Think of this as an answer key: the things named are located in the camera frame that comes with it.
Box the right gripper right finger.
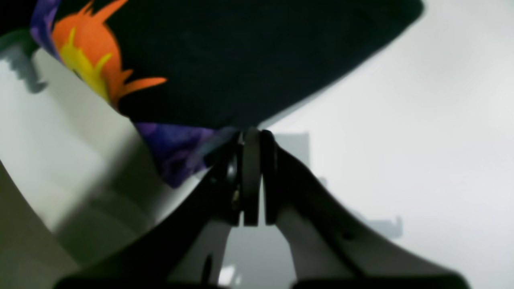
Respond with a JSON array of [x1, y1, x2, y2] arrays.
[[260, 130, 469, 289]]

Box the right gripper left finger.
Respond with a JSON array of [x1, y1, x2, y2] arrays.
[[55, 128, 261, 289]]

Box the black T-shirt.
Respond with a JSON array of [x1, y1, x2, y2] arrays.
[[31, 0, 423, 188]]

